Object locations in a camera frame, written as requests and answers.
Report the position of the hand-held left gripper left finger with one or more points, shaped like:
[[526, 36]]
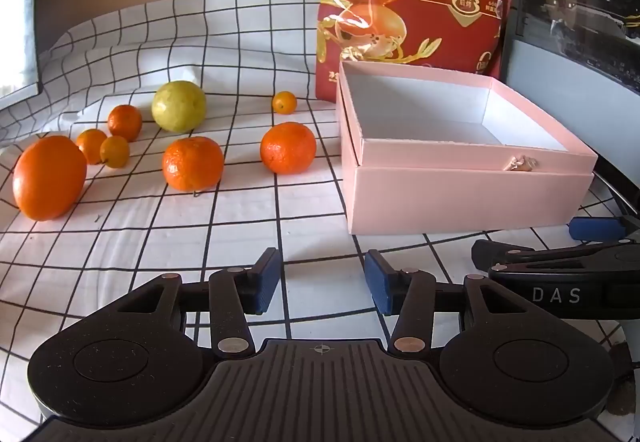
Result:
[[265, 282]]

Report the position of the yellow-green guava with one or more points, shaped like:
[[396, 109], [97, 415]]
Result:
[[179, 106]]

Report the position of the orange mandarin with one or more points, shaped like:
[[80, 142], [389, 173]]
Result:
[[288, 147], [192, 164]]

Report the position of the pink cardboard box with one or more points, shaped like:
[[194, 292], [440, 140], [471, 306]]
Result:
[[450, 197]]

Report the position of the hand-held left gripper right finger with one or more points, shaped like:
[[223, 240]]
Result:
[[379, 283]]

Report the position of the orange kumquat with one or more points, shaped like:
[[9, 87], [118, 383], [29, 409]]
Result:
[[284, 102], [115, 152]]

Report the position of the black monitor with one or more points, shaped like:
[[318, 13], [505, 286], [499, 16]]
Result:
[[17, 21]]

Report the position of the small orange tangerine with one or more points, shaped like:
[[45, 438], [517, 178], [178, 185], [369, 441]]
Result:
[[89, 144], [125, 121]]

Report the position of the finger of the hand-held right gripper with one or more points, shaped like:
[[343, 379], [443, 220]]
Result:
[[595, 228], [510, 254]]

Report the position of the white checked cloth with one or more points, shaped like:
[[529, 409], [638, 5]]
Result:
[[150, 247]]

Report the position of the large orange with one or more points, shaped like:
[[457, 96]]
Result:
[[47, 179]]

